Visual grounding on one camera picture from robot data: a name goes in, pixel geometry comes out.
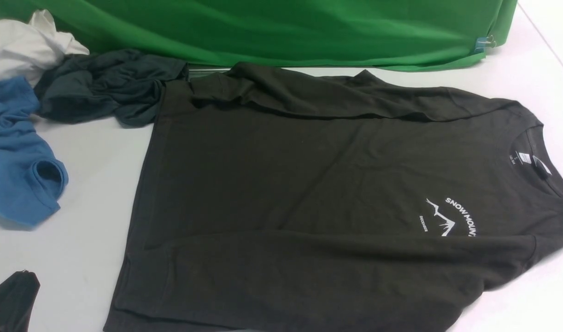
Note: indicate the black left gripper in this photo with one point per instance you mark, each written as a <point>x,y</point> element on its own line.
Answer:
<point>17,297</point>

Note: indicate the dark gray long-sleeve top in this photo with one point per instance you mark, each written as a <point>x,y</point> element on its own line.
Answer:
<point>277,201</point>

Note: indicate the blue crumpled garment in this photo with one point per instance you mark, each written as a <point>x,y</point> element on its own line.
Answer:
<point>32,179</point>

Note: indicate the dark teal crumpled garment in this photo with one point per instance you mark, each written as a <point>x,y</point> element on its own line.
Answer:
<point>124,84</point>

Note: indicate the white crumpled garment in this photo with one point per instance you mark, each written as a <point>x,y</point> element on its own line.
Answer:
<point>28,50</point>

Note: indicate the green backdrop cloth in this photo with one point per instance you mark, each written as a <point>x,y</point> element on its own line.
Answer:
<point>400,35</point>

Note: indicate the blue binder clip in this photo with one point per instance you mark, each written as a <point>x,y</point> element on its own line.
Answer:
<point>484,43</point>

